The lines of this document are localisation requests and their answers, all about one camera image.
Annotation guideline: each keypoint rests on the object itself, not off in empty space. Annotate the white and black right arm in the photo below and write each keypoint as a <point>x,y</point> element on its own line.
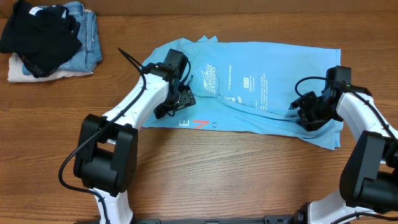
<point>368,182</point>

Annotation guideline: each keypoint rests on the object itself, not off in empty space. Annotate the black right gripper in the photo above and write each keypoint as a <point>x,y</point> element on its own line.
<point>310,124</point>

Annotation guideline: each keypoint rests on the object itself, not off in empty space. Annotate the blue denim jeans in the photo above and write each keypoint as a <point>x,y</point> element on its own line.
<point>86,59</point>

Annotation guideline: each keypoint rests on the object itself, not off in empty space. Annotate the white folded garment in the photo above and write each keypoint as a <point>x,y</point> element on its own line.
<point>16,75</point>

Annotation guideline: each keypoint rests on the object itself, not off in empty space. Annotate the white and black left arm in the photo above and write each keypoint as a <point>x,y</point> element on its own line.
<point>106,157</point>

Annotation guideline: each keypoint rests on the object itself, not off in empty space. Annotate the black folded garment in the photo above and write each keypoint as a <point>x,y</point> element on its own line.
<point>43,38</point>

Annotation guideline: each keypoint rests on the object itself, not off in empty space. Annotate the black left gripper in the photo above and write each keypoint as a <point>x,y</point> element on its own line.
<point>187,99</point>

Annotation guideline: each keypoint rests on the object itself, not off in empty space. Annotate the light blue printed t-shirt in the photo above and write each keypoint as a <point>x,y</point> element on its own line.
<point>249,86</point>

